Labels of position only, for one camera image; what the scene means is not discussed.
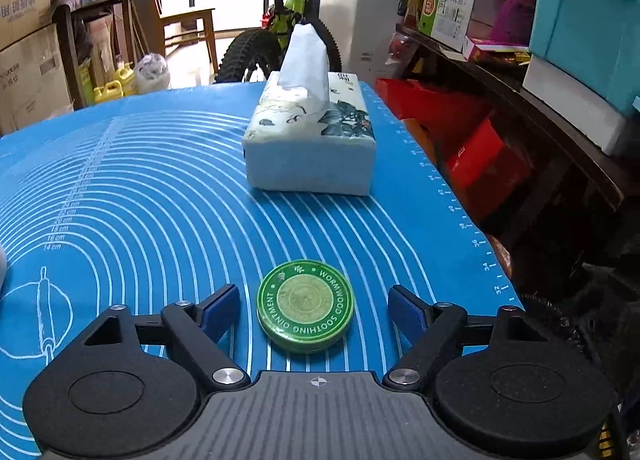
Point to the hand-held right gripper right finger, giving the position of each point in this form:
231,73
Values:
407,312

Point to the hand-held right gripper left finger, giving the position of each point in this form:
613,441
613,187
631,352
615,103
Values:
222,307

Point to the green round tin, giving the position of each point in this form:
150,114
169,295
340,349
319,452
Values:
305,302

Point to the blue silicone baking mat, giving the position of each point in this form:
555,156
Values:
150,190

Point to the red gift box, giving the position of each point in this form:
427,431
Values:
425,100
485,165

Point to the floral tissue pack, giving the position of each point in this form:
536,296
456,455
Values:
310,165

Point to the dark wooden table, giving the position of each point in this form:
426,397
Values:
540,130

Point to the yellow detergent jug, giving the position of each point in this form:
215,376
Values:
107,93
125,80

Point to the white plastic bag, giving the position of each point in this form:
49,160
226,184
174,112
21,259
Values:
151,73

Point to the green and black bicycle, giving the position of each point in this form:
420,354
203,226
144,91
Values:
250,55

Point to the white foam box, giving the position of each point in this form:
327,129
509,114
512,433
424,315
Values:
565,100

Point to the pink flat box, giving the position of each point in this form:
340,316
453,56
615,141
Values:
492,48

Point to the wooden chair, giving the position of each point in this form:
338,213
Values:
185,20

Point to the large taped cardboard box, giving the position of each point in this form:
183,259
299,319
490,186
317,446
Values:
30,90

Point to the white chest freezer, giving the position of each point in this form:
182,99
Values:
365,15

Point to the green and white carton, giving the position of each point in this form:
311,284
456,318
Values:
447,10

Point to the cooking oil bottle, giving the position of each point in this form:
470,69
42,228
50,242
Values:
414,5

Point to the wooden side table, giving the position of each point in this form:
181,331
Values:
65,40

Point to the teal plastic storage box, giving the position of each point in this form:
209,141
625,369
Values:
575,25

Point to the stacked cardboard box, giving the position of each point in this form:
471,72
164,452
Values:
22,10

